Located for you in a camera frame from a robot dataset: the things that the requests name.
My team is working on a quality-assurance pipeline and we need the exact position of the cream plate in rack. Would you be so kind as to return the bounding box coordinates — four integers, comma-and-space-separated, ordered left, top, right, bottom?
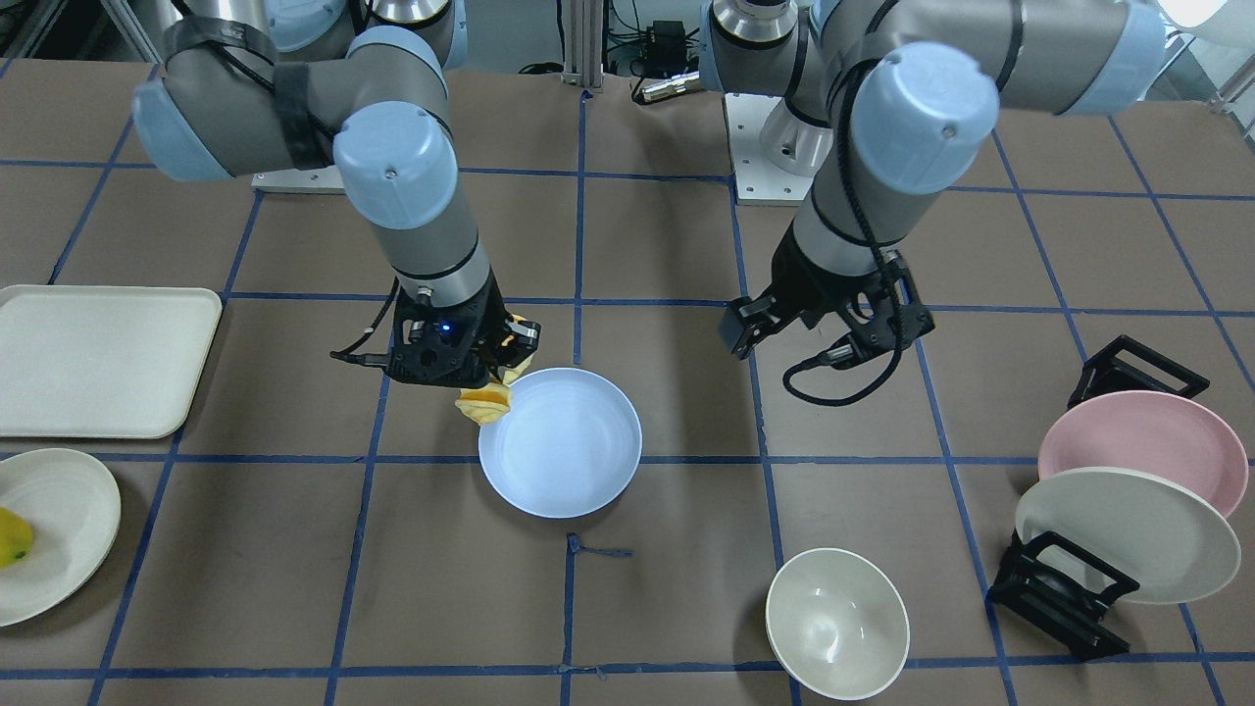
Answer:
1017, 468, 1242, 606

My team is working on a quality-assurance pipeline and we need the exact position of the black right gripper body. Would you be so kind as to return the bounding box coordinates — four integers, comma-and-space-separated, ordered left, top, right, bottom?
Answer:
384, 276, 541, 387

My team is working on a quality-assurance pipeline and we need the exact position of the light blue plate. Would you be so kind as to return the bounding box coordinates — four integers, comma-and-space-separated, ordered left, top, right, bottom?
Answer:
477, 367, 644, 519

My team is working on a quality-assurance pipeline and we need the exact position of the cream bowl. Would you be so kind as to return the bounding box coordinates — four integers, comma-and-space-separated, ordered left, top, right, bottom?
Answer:
766, 548, 912, 701

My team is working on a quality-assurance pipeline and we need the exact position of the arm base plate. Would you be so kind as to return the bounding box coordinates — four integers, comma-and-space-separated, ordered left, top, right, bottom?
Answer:
251, 166, 345, 196
723, 93, 812, 207

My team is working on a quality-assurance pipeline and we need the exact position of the cream rectangular tray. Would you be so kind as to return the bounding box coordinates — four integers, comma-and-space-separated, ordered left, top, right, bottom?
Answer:
1, 283, 223, 439

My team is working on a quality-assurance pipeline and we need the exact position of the yellow lemon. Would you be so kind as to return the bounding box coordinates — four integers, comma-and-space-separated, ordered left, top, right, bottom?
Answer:
0, 508, 34, 569

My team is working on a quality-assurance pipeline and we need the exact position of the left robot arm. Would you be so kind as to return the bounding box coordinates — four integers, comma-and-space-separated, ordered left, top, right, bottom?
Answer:
699, 1, 1166, 367

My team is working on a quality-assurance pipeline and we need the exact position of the cream plate with lemon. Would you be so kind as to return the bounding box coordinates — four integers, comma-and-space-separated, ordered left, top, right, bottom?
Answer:
1, 448, 122, 627

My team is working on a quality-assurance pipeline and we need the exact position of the black dish rack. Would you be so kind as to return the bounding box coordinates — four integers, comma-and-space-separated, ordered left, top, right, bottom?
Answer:
985, 334, 1211, 662

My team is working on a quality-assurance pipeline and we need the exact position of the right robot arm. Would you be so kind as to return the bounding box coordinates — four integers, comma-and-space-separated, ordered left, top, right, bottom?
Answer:
131, 1, 538, 389

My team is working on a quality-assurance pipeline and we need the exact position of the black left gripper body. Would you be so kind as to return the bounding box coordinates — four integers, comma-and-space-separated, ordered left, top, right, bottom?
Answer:
719, 231, 935, 370

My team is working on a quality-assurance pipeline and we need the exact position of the pink plate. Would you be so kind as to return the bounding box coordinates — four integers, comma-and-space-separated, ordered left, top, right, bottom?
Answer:
1038, 390, 1250, 518

